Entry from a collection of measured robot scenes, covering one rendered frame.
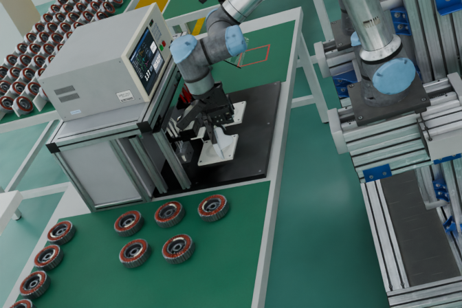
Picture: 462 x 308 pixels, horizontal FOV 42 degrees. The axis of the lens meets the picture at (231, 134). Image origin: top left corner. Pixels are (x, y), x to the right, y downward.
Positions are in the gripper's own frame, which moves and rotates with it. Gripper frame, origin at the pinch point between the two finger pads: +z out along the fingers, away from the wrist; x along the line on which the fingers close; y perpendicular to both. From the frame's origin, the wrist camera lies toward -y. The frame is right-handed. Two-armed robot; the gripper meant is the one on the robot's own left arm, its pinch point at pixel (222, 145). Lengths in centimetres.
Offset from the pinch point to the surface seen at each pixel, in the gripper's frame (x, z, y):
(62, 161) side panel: 40, 12, -72
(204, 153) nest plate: 54, 37, -24
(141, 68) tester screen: 54, -7, -31
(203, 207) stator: 20.1, 37.0, -22.3
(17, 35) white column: 388, 67, -252
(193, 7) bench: 226, 40, -44
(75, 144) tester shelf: 39, 6, -63
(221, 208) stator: 17.1, 37.0, -15.2
